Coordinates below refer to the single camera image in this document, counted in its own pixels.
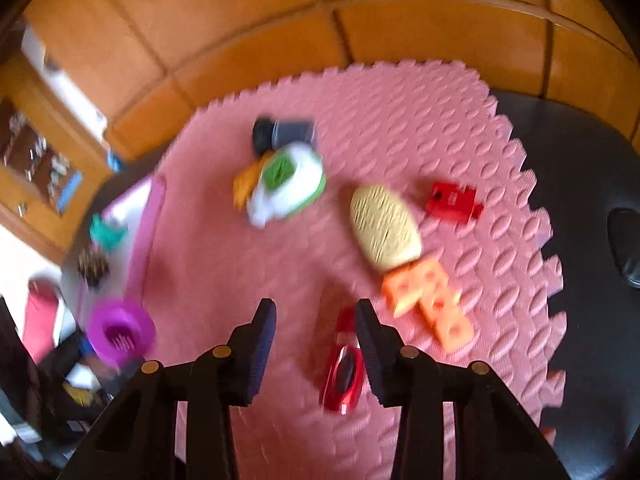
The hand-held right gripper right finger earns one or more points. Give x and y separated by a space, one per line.
367 347

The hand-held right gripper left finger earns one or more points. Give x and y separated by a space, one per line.
262 345

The yellow embossed oval block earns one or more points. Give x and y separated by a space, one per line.
385 227

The pink storage box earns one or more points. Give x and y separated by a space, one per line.
145 230

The red toy car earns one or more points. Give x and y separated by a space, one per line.
344 367

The yellow-orange cheese toy block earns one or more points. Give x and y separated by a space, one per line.
447 317

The purple plastic bowl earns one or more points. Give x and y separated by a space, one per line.
119 335

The white and green toy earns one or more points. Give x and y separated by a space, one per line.
290 187

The orange toy piece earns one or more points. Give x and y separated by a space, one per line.
245 184

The red wooden puzzle piece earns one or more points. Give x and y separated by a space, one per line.
454 201

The brown spiky toy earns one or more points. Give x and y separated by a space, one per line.
92 265

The teal plastic toy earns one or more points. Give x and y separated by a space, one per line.
107 230

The pink foam puzzle mat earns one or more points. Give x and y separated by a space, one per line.
350 150

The red cloth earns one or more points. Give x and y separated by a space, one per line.
40 317

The small blue item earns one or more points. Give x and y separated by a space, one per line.
114 160

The wooden glass-door cabinet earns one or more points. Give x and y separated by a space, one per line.
45 160

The black toy camera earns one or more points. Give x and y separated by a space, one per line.
282 134

